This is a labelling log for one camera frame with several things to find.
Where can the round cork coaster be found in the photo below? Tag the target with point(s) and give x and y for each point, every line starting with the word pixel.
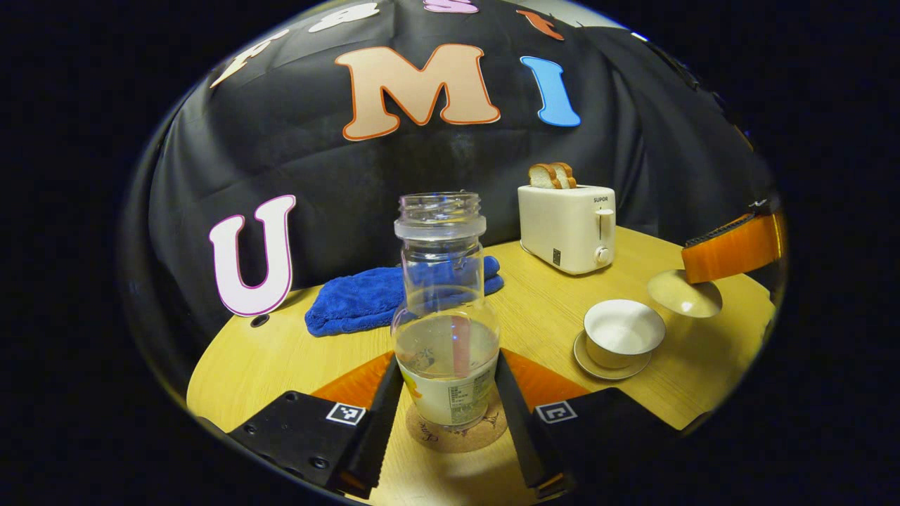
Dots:
pixel 457 439

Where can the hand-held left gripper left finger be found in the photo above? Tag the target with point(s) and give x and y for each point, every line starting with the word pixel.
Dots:
pixel 383 422

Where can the toasted bread slice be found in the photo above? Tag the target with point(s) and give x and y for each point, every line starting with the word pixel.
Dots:
pixel 540 176
pixel 568 174

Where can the white teacup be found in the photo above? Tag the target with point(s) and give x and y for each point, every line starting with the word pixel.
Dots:
pixel 622 330

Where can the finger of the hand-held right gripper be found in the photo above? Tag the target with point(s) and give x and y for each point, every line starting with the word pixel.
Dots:
pixel 731 249

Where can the white toaster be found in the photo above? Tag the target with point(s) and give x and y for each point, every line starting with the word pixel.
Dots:
pixel 562 225

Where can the black backdrop cloth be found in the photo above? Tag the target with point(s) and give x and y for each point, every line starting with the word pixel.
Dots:
pixel 316 176

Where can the clear plastic water bottle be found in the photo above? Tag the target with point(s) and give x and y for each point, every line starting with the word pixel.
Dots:
pixel 446 337

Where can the blue folded towel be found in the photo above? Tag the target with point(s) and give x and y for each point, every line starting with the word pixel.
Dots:
pixel 351 302

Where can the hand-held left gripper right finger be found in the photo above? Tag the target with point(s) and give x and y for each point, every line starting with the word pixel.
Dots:
pixel 520 429

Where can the white saucer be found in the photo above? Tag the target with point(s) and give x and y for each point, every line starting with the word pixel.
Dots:
pixel 605 372

